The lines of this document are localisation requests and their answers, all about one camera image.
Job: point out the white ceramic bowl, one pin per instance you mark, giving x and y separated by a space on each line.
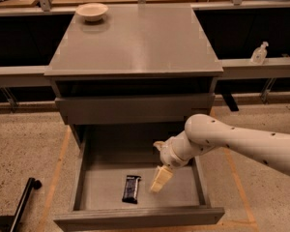
92 12

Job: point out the closed grey top drawer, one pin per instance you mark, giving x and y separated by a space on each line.
134 109

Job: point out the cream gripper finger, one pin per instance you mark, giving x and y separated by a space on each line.
157 170
165 174

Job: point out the open grey middle drawer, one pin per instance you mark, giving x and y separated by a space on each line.
108 154

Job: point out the grey drawer cabinet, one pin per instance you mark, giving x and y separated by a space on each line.
135 50

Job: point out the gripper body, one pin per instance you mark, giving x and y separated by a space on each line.
167 155

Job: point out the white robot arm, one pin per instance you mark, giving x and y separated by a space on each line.
203 133

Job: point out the grey metal rail shelf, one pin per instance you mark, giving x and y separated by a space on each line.
33 76

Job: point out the clear sanitizer pump bottle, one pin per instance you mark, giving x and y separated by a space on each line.
259 54

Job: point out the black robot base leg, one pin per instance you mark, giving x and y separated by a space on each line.
11 223

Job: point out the dark blueberry rxbar wrapper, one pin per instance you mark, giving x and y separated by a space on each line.
131 189

